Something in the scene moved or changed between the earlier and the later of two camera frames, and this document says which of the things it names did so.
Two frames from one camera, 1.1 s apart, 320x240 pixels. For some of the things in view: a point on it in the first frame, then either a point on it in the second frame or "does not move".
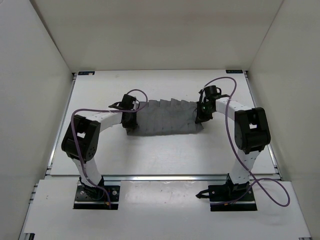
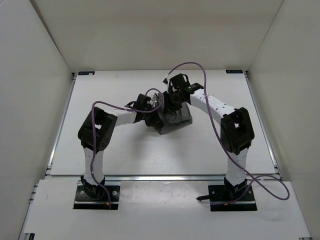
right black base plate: x=222 y=193 does not move
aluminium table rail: x=166 y=177 does not move
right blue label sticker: x=234 y=71 does not move
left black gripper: x=132 y=124 -> x=155 y=122
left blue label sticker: x=86 y=73 does not move
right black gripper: x=201 y=117 -> x=166 y=95
